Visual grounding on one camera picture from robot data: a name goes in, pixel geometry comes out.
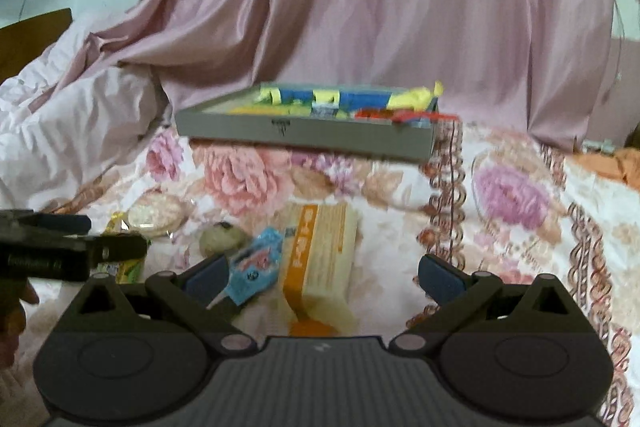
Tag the person's left hand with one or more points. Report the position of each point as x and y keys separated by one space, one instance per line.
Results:
x=12 y=322

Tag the brown wooden headboard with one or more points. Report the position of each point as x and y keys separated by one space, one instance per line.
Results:
x=30 y=47

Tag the floral printed blanket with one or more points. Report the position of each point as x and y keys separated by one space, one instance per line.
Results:
x=500 y=232

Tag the clear round cracker packet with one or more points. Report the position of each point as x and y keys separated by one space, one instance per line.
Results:
x=155 y=212

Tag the orange cloth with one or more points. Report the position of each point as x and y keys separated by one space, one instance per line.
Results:
x=615 y=167

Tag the green yellow snack packet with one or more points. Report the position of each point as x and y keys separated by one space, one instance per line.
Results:
x=131 y=271

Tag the grey shallow box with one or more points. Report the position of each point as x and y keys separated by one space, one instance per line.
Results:
x=300 y=132

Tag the plain yellow snack packet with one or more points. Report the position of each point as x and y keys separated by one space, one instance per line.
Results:
x=410 y=99

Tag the pale pink quilt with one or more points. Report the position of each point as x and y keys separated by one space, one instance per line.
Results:
x=65 y=132

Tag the orange and cream carton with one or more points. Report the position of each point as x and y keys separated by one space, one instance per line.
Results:
x=320 y=257

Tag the light blue snack packet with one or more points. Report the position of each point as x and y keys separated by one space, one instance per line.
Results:
x=255 y=264

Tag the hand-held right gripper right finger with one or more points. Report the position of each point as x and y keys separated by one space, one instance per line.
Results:
x=440 y=279

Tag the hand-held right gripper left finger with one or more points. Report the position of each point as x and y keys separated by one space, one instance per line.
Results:
x=207 y=282

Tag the red snack packet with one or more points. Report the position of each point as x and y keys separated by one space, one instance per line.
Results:
x=385 y=113

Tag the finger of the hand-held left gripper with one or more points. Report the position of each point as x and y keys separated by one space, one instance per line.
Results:
x=60 y=257
x=65 y=225

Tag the pink satin curtain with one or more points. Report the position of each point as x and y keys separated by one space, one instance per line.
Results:
x=375 y=7

